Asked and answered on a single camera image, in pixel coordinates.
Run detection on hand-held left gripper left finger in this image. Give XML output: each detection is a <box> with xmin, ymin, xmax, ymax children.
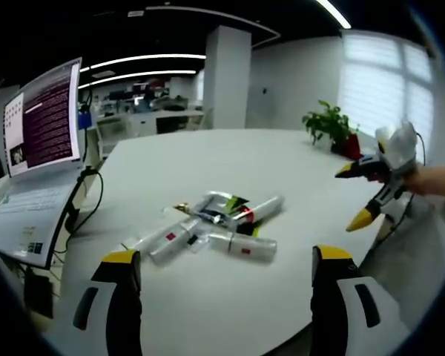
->
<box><xmin>72</xmin><ymin>248</ymin><xmax>144</xmax><ymax>356</ymax></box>

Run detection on black yellow skincare packet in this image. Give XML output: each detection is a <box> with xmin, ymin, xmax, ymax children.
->
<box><xmin>236</xmin><ymin>221</ymin><xmax>263</xmax><ymax>239</ymax></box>

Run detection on blue sign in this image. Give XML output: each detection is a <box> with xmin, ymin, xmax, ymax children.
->
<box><xmin>77</xmin><ymin>112</ymin><xmax>94</xmax><ymax>131</ymax></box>

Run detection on clear skincare tube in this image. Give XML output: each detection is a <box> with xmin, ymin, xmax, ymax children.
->
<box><xmin>120</xmin><ymin>221</ymin><xmax>182</xmax><ymax>254</ymax></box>

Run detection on background office desks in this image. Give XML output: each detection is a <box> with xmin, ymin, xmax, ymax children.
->
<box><xmin>85</xmin><ymin>79</ymin><xmax>205</xmax><ymax>156</ymax></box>

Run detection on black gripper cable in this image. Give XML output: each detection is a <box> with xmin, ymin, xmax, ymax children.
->
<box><xmin>414</xmin><ymin>130</ymin><xmax>428</xmax><ymax>165</ymax></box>

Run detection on black laptop cable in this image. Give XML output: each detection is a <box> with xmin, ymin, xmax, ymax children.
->
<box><xmin>53</xmin><ymin>166</ymin><xmax>105</xmax><ymax>257</ymax></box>

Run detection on open white laptop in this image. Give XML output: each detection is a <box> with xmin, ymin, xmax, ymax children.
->
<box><xmin>0</xmin><ymin>56</ymin><xmax>89</xmax><ymax>270</ymax></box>

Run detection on silver skincare pouch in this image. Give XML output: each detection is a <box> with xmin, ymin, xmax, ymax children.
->
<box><xmin>191</xmin><ymin>190</ymin><xmax>250</xmax><ymax>225</ymax></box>

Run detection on person's right hand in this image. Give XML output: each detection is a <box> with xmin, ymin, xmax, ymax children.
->
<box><xmin>366</xmin><ymin>168</ymin><xmax>394</xmax><ymax>185</ymax></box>

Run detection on silver skincare tube red label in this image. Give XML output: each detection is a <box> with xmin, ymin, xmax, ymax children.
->
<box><xmin>149</xmin><ymin>217</ymin><xmax>202</xmax><ymax>265</ymax></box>
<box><xmin>208</xmin><ymin>232</ymin><xmax>278</xmax><ymax>265</ymax></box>

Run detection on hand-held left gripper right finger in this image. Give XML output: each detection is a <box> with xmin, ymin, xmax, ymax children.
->
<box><xmin>310</xmin><ymin>243</ymin><xmax>413</xmax><ymax>356</ymax></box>

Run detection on black box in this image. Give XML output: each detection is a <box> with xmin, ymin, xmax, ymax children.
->
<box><xmin>23</xmin><ymin>272</ymin><xmax>56</xmax><ymax>320</ymax></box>

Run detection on green potted plant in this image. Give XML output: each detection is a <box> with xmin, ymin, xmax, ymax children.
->
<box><xmin>301</xmin><ymin>99</ymin><xmax>360</xmax><ymax>151</ymax></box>

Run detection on white skincare tube red band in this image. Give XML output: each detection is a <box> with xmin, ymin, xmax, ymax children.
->
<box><xmin>239</xmin><ymin>195</ymin><xmax>286</xmax><ymax>224</ymax></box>

